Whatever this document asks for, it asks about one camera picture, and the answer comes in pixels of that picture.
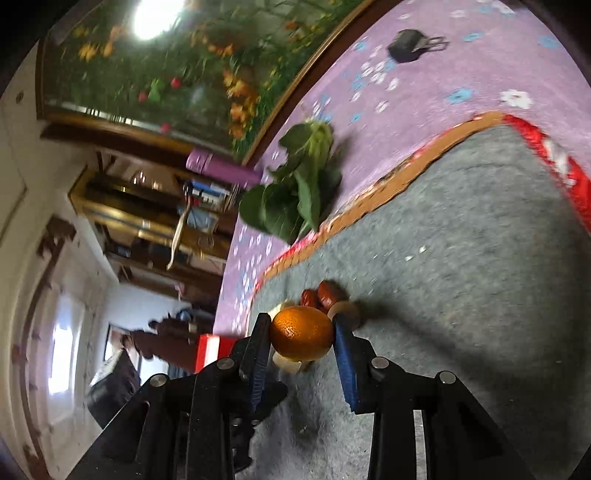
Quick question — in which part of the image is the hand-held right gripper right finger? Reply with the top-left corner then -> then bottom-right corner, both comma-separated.
333,314 -> 536,480

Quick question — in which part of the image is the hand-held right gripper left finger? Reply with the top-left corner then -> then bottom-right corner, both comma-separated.
67,313 -> 289,480

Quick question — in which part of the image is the red and white box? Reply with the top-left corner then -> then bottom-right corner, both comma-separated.
196,335 -> 237,373

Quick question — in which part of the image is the orange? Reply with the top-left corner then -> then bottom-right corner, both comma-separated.
270,306 -> 335,362

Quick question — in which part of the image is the grey mat with red border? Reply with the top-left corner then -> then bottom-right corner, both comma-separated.
249,112 -> 591,480

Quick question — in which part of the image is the leafy green vegetable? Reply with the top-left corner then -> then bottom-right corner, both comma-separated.
239,121 -> 343,244

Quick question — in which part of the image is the wooden cabinet with shelves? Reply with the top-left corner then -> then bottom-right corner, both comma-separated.
69,151 -> 242,280

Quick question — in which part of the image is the purple bottle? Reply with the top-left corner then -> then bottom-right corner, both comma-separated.
185,148 -> 262,189

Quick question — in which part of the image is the framed flower painting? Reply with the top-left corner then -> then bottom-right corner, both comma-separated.
37,0 -> 375,155

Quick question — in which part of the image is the black car key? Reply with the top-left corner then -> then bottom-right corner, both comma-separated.
387,28 -> 450,63

